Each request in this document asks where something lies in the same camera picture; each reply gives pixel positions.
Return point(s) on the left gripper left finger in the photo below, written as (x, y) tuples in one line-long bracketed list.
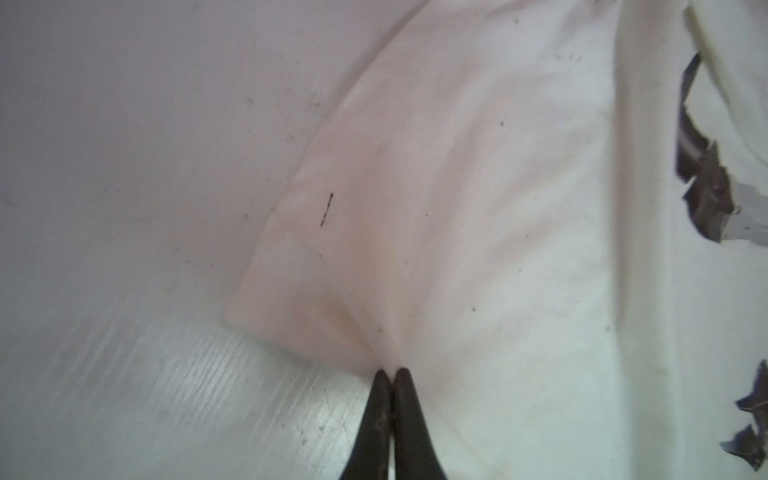
[(369, 458)]

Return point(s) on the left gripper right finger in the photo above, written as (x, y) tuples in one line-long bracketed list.
[(415, 456)]

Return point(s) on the white printed t-shirt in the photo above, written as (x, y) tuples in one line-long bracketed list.
[(554, 215)]

